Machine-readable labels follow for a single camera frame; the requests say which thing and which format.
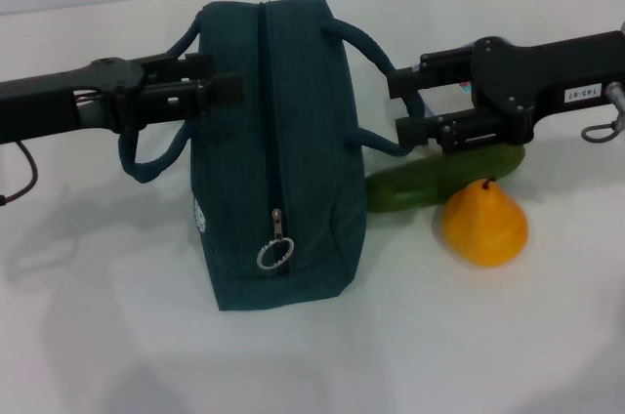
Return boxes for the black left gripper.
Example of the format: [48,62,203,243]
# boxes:
[0,53,245,145]

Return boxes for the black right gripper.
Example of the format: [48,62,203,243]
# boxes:
[388,30,625,151]

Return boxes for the clear plastic food container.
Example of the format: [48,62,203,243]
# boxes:
[422,80,476,118]

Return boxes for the green cucumber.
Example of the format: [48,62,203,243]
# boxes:
[365,143,526,214]

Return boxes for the dark teal fabric lunch bag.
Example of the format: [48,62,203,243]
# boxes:
[116,0,426,312]

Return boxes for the yellow orange pear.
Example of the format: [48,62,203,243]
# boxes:
[441,177,529,268]

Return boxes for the right arm cable with plug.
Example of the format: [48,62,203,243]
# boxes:
[580,81,625,145]

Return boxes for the arm cable with plug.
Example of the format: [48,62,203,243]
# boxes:
[580,81,625,145]
[0,140,39,205]

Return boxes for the left arm cable with plug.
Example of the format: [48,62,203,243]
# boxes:
[0,140,39,205]

